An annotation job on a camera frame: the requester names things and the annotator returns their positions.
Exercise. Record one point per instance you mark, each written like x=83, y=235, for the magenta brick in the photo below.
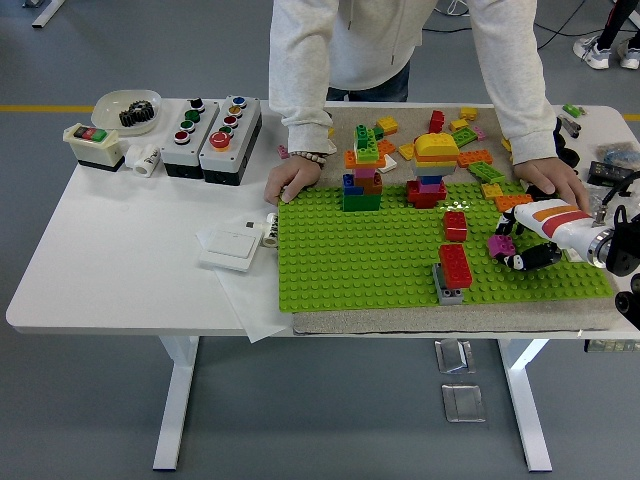
x=501, y=245

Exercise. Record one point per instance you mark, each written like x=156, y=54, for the black gears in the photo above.
x=135, y=114

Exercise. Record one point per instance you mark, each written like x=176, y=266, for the person's left hand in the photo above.
x=547, y=175

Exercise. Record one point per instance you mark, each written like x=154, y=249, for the red green switch box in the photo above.
x=95, y=150

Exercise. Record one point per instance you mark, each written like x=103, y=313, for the white paper sheet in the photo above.
x=250, y=310

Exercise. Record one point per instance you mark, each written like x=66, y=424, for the white desk foot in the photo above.
x=47, y=14

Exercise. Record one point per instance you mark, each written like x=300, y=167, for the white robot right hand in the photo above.
x=555, y=220

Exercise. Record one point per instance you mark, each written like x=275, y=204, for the white square tile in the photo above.
x=572, y=256
x=390, y=164

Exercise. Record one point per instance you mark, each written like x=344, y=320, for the square red brick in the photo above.
x=455, y=226

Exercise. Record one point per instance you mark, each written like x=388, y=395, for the brick tower with green base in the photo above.
x=361, y=202

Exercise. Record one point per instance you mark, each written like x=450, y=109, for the long lime green brick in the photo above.
x=486, y=172
x=465, y=136

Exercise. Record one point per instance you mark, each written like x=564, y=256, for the metal floor plate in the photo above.
x=454, y=356
x=463, y=402

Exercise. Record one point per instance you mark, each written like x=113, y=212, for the small green piece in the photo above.
x=570, y=108

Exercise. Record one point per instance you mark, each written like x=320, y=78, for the small pink brick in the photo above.
x=283, y=151
x=480, y=133

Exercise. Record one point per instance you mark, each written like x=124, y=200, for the white bowl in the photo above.
x=107, y=112

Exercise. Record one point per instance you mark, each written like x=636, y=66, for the white table leg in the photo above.
x=175, y=400
x=525, y=400

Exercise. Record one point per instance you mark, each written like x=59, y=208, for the clear plastic bag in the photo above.
x=595, y=197

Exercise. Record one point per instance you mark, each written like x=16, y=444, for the white wall switch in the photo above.
x=230, y=247

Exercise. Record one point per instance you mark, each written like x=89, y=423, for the bag with blue parts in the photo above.
x=620, y=151

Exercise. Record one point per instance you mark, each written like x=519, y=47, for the long orange brick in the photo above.
x=510, y=201
x=475, y=158

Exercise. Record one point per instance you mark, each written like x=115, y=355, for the dark green brick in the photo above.
x=378, y=133

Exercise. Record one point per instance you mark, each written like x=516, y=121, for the white pipe fitting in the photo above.
x=142, y=160

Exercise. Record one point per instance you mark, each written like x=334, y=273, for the person's right forearm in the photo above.
x=305, y=115

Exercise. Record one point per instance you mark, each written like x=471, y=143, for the narrow red brick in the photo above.
x=436, y=121

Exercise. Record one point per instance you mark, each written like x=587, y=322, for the person's left forearm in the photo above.
x=527, y=125

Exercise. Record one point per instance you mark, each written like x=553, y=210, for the metal tool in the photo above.
x=571, y=127

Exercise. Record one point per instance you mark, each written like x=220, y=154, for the control box with emergency stop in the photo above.
x=220, y=162

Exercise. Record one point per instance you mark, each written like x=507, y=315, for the three-button control box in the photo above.
x=175, y=155

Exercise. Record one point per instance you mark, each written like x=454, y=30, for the yellow triangle piece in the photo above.
x=406, y=151

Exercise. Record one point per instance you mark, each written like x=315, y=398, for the person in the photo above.
x=365, y=45
x=614, y=25

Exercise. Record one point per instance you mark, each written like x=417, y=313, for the grey brick stack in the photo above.
x=450, y=297

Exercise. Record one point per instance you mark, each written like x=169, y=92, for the person's right hand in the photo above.
x=292, y=175

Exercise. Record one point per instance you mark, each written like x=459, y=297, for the white printed tube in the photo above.
x=270, y=231

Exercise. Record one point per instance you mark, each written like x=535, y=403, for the black display device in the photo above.
x=610, y=171

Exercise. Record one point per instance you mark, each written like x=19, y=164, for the brick tower with yellow roof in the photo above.
x=436, y=147

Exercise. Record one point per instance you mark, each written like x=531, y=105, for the long red brick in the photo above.
x=455, y=265

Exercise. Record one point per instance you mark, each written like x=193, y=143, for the black brick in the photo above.
x=537, y=191

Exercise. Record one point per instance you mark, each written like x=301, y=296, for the green studded baseplate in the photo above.
x=350, y=260

